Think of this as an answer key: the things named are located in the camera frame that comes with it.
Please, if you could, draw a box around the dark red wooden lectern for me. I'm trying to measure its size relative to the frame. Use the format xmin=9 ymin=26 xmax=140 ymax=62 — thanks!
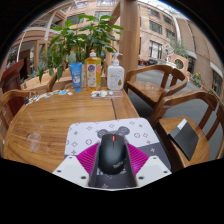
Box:
xmin=0 ymin=59 xmax=26 ymax=101

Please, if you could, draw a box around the black notebook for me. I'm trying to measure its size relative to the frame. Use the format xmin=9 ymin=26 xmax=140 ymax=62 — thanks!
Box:
xmin=168 ymin=118 xmax=200 ymax=162

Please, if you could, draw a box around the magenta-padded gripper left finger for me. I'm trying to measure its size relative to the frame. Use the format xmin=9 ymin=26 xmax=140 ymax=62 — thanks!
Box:
xmin=52 ymin=142 xmax=101 ymax=188

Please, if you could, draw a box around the orange yellow detergent bottle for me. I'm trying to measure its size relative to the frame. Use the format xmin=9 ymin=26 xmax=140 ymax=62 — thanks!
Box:
xmin=84 ymin=49 xmax=103 ymax=93

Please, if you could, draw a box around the black computer mouse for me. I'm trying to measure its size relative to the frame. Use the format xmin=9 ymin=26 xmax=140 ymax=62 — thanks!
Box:
xmin=97 ymin=133 xmax=129 ymax=176

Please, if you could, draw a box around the wooden planter box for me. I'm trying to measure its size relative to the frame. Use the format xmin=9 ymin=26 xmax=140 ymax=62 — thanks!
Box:
xmin=19 ymin=71 xmax=51 ymax=92

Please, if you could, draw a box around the round-backed wooden chair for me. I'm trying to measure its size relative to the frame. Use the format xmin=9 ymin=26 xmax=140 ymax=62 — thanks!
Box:
xmin=0 ymin=89 xmax=38 ymax=134
xmin=148 ymin=89 xmax=224 ymax=173
xmin=123 ymin=64 xmax=189 ymax=109
xmin=46 ymin=68 xmax=74 ymax=93

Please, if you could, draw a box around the clear plastic packet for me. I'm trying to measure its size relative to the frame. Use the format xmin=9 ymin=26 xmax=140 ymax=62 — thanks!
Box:
xmin=90 ymin=89 xmax=124 ymax=99

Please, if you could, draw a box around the grey white printed mouse pad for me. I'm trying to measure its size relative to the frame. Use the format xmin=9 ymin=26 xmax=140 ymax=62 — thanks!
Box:
xmin=64 ymin=117 xmax=172 ymax=190

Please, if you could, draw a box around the white pump bottle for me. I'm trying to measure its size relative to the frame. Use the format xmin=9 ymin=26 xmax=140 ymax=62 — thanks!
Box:
xmin=106 ymin=53 xmax=125 ymax=91

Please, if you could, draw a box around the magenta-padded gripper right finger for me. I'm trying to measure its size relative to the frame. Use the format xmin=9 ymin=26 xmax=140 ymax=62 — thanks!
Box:
xmin=125 ymin=142 xmax=173 ymax=188

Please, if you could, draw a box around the blue squeeze tube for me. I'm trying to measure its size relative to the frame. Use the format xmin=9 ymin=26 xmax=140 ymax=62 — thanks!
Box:
xmin=69 ymin=62 xmax=83 ymax=93

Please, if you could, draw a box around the green potted plant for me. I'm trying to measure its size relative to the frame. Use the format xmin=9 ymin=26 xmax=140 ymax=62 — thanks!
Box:
xmin=38 ymin=14 xmax=124 ymax=84

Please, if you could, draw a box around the white stone statue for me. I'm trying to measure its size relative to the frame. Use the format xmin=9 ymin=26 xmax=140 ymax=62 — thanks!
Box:
xmin=163 ymin=44 xmax=176 ymax=63

